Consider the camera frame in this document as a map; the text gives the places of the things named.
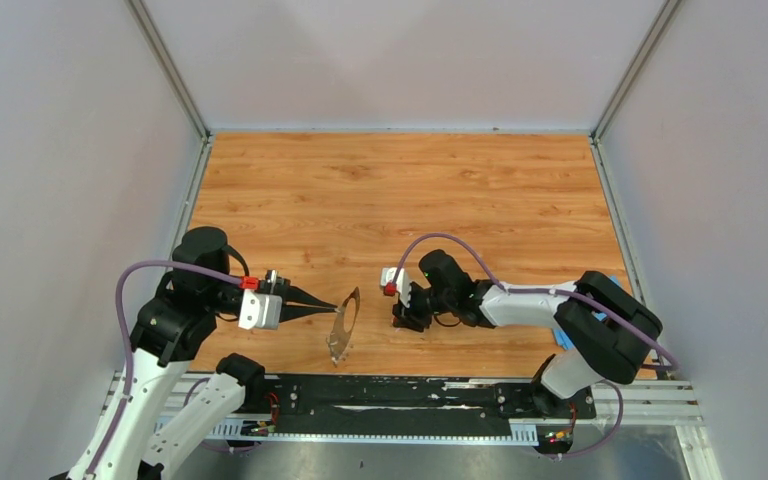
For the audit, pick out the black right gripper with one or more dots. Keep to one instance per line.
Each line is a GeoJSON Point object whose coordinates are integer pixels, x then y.
{"type": "Point", "coordinates": [409, 317]}

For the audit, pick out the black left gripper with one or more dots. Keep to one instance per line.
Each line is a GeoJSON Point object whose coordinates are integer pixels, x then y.
{"type": "Point", "coordinates": [277, 285]}

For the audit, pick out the metal key organizer plate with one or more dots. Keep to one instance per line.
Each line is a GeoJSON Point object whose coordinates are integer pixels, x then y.
{"type": "Point", "coordinates": [339, 337]}

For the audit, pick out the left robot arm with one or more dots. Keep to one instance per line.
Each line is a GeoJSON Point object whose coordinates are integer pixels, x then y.
{"type": "Point", "coordinates": [166, 310]}

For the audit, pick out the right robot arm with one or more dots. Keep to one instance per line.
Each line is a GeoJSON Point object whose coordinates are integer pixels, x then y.
{"type": "Point", "coordinates": [611, 332]}

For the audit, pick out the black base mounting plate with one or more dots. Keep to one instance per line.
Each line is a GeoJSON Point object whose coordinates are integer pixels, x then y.
{"type": "Point", "coordinates": [367, 405]}

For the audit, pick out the blue cloth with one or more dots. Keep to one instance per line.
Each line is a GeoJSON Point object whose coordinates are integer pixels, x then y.
{"type": "Point", "coordinates": [561, 337]}

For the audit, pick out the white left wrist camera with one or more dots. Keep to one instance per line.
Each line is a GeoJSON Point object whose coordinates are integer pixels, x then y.
{"type": "Point", "coordinates": [259, 311]}

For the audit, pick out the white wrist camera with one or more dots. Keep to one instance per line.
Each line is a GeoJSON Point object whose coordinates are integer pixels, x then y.
{"type": "Point", "coordinates": [395, 282]}
{"type": "Point", "coordinates": [259, 311]}

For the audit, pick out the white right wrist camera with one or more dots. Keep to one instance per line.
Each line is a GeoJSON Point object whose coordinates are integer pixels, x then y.
{"type": "Point", "coordinates": [395, 282]}

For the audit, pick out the aluminium rail base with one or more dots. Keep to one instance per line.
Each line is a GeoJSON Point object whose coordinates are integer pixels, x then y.
{"type": "Point", "coordinates": [659, 404]}

